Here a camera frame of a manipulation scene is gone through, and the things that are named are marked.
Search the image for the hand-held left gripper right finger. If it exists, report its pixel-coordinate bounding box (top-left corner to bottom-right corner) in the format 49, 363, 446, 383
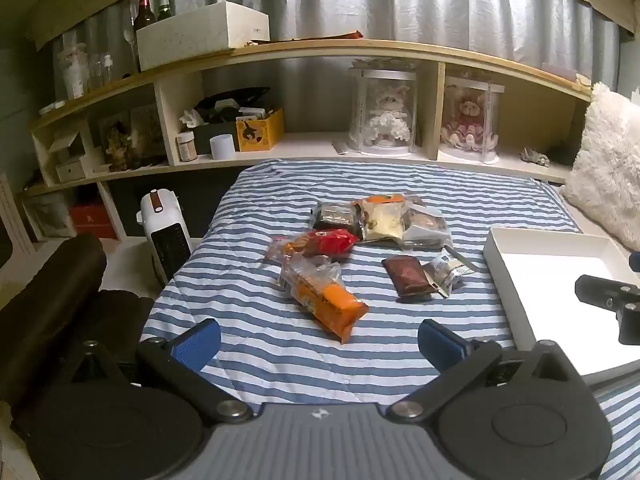
387, 318, 581, 424

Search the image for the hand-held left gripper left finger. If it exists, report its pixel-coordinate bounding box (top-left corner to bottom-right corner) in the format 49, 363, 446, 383
65, 318, 255, 424

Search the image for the white cardboard tray box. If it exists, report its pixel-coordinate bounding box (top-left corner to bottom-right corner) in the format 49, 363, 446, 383
482, 226, 640, 377

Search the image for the white blue snack packet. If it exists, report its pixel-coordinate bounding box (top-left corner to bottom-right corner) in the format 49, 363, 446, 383
422, 247, 476, 298

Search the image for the brown snack packet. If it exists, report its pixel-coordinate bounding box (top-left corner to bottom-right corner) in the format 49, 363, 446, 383
381, 255, 436, 301

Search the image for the long orange snack packet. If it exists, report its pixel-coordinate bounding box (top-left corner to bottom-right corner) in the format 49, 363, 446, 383
277, 253, 371, 345

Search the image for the red biscuit packet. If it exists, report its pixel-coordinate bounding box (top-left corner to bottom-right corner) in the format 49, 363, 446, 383
300, 228, 361, 261

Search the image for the dark brownie snack packet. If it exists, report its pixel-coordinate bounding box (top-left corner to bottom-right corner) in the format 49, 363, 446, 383
309, 201, 365, 241

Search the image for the blue white striped blanket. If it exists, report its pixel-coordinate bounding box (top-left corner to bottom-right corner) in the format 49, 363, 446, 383
140, 160, 640, 480

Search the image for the white fluffy pillow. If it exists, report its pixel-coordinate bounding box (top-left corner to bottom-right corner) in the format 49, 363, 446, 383
565, 81, 640, 251

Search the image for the white heater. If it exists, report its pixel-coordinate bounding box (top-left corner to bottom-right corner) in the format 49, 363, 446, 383
136, 187, 193, 286

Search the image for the small grey figurine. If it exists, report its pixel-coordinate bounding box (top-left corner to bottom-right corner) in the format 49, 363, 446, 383
520, 147, 551, 167

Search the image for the dark brown padded seat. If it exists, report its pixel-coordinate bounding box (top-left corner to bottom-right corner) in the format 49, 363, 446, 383
0, 234, 156, 411

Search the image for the red box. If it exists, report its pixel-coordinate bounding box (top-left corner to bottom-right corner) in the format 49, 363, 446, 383
70, 202, 118, 238

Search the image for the small jar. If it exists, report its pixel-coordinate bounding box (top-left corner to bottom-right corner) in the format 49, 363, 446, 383
176, 131, 197, 162

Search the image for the white cup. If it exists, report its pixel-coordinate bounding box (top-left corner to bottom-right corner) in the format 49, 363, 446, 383
210, 133, 236, 159

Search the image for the small white box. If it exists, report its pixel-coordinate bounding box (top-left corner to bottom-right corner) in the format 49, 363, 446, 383
55, 160, 88, 183

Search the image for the pink doll case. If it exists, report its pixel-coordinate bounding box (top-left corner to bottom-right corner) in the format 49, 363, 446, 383
439, 76, 505, 165

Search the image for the yellow box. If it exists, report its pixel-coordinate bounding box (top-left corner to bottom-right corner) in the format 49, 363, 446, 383
235, 107, 285, 152

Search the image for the black bag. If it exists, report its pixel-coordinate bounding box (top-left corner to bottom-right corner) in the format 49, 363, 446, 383
194, 87, 273, 123

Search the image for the white bunny doll case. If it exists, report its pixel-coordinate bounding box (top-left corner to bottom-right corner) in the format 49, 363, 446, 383
347, 60, 418, 156

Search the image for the clear glass bottle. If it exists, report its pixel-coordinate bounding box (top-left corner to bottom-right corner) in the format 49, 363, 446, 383
90, 52, 118, 88

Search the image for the flower print glass jar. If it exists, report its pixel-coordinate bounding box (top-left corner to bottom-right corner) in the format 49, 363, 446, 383
55, 30, 91, 101

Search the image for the white storage box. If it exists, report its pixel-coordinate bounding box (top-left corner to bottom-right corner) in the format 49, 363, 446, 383
136, 1, 271, 72

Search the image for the wooden shelf unit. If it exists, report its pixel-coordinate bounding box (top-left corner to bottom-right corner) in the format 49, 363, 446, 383
22, 37, 593, 241

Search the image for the red flat packet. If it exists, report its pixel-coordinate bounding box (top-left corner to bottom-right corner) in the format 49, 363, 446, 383
250, 30, 363, 43

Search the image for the brown beer bottle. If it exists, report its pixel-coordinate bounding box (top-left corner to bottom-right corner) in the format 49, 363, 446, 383
132, 0, 158, 73

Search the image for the grey curtain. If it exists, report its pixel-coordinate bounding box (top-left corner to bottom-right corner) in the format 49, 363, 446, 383
50, 0, 623, 93

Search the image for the dark picture frame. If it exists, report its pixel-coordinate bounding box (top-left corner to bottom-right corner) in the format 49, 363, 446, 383
97, 105, 168, 171

